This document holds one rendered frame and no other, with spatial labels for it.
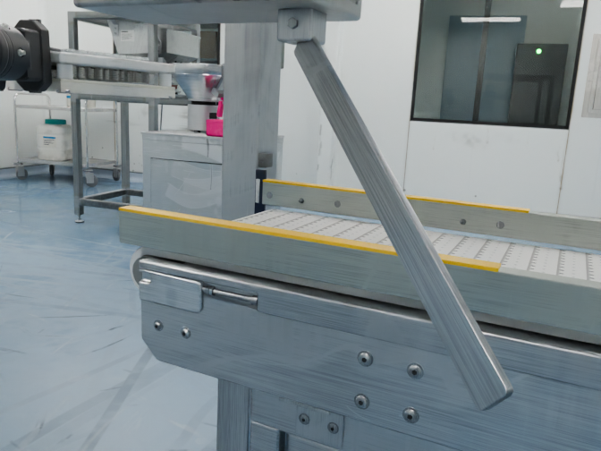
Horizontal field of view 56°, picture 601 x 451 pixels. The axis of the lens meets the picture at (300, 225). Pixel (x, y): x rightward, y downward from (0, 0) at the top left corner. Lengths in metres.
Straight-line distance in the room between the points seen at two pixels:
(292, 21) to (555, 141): 5.09
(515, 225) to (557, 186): 4.84
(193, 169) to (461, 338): 2.78
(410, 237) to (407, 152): 5.19
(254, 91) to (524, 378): 0.52
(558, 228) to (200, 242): 0.39
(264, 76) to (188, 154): 2.28
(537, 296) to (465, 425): 0.11
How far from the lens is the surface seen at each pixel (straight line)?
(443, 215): 0.69
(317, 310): 0.45
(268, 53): 0.81
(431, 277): 0.33
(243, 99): 0.80
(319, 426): 0.55
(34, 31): 1.11
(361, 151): 0.38
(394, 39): 5.58
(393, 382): 0.46
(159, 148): 3.15
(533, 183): 5.50
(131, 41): 4.24
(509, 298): 0.41
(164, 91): 1.22
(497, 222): 0.68
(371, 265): 0.43
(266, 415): 0.58
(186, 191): 3.08
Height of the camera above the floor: 0.94
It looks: 12 degrees down
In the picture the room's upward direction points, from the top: 3 degrees clockwise
